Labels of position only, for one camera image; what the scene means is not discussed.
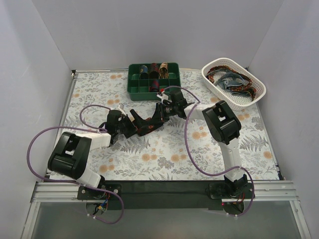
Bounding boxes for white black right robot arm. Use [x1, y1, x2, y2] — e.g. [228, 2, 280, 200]
[157, 89, 248, 198]

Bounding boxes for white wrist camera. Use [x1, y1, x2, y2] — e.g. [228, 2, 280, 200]
[118, 103, 126, 116]
[157, 89, 170, 105]

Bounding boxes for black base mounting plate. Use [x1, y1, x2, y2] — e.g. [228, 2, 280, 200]
[77, 180, 255, 211]

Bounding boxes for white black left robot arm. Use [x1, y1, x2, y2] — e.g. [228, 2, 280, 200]
[48, 110, 147, 199]

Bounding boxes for tangled ties in basket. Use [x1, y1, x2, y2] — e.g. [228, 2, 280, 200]
[205, 66, 257, 101]

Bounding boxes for floral patterned table mat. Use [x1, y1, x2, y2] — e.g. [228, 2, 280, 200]
[64, 72, 279, 180]

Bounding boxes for dark red rolled tie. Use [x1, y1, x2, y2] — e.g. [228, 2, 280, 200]
[149, 63, 159, 79]

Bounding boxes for aluminium front frame rail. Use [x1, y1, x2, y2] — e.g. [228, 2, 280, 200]
[21, 180, 311, 239]

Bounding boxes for red navy striped rolled tie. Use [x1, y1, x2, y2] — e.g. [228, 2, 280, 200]
[149, 79, 160, 92]

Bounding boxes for navy patterned rolled tie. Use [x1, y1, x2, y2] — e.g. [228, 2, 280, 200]
[139, 65, 149, 80]

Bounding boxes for green compartment organizer tray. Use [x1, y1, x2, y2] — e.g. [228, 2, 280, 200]
[127, 62, 181, 101]

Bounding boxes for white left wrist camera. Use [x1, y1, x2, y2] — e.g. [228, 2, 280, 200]
[118, 103, 126, 116]

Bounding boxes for white perforated plastic basket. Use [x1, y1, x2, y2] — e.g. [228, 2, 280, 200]
[201, 58, 266, 111]

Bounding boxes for gold patterned rolled tie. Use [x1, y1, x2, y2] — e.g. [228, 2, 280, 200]
[159, 62, 169, 79]

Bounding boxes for black tie orange flowers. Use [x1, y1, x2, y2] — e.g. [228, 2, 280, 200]
[135, 118, 163, 136]

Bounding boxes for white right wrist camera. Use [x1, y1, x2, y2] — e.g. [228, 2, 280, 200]
[157, 89, 170, 105]

